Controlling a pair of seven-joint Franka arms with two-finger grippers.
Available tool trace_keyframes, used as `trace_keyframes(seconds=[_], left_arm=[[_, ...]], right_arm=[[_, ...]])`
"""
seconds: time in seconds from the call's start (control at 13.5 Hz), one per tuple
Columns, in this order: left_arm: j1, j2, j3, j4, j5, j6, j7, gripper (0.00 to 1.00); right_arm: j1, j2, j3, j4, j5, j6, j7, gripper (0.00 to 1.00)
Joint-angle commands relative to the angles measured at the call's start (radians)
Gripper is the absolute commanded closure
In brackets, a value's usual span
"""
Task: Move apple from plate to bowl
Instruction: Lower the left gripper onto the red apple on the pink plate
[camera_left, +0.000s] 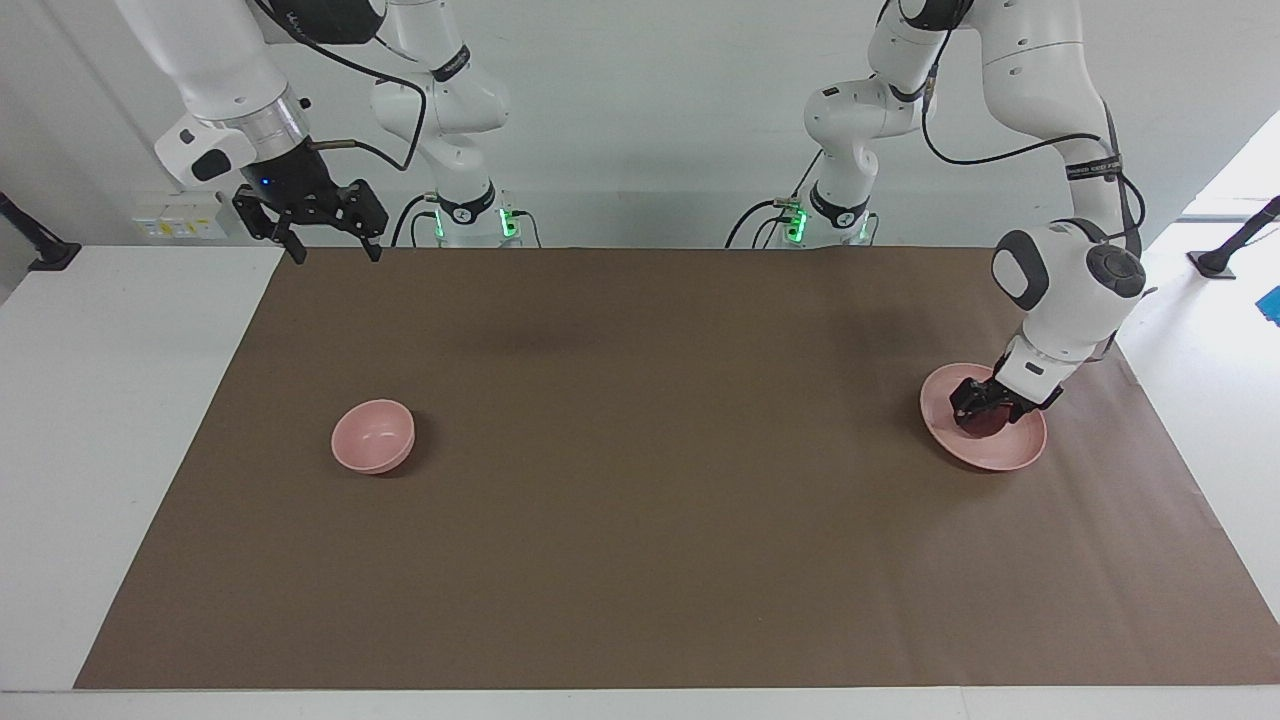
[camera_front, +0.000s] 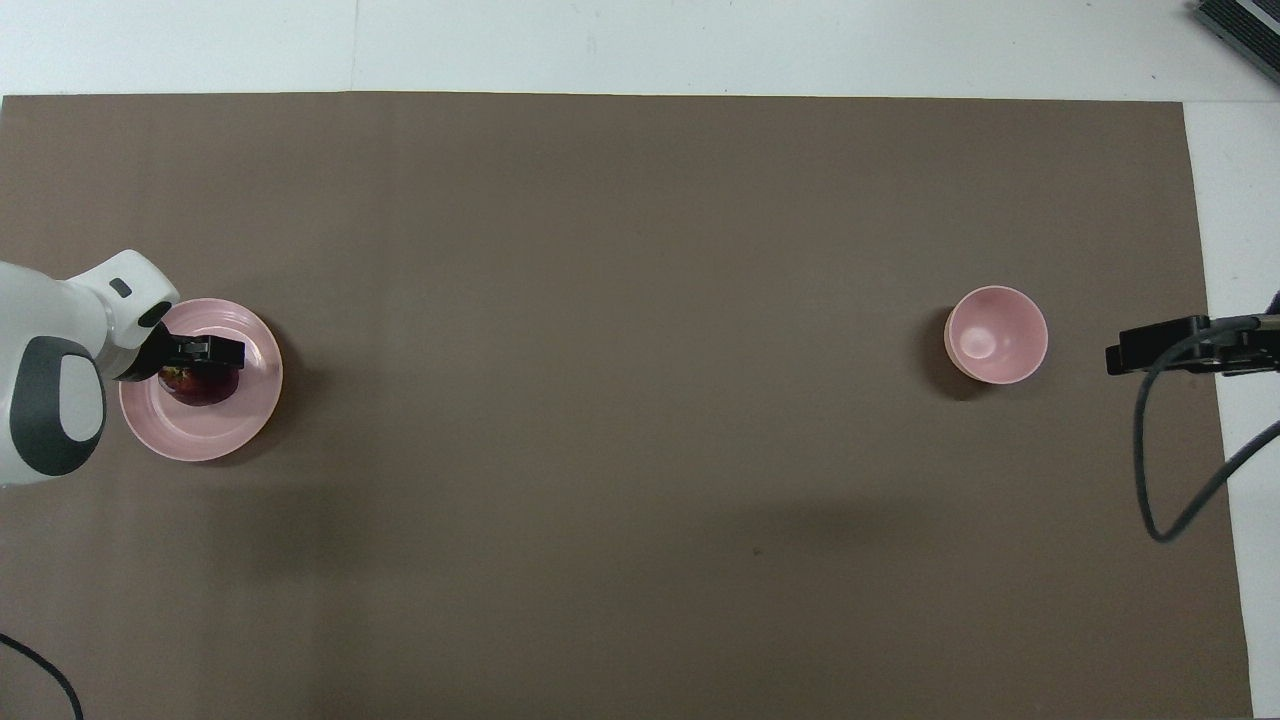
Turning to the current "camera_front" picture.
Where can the brown table mat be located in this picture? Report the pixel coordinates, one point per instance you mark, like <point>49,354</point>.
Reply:
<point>640,450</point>

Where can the pink bowl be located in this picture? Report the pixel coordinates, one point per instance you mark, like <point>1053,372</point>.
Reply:
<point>995,335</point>

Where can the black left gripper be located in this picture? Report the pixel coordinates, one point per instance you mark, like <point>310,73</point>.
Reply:
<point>150,360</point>

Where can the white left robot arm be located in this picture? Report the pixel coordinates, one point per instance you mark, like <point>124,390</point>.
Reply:
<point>40,340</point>

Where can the pink plate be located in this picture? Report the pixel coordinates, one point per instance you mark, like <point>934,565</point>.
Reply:
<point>200,430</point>

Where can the red apple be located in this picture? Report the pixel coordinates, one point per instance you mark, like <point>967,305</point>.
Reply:
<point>205,388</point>

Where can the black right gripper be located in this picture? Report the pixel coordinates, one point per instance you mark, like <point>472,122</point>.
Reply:
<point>1250,350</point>

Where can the grey ribbed device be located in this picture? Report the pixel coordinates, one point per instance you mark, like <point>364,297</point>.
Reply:
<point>1245,25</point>

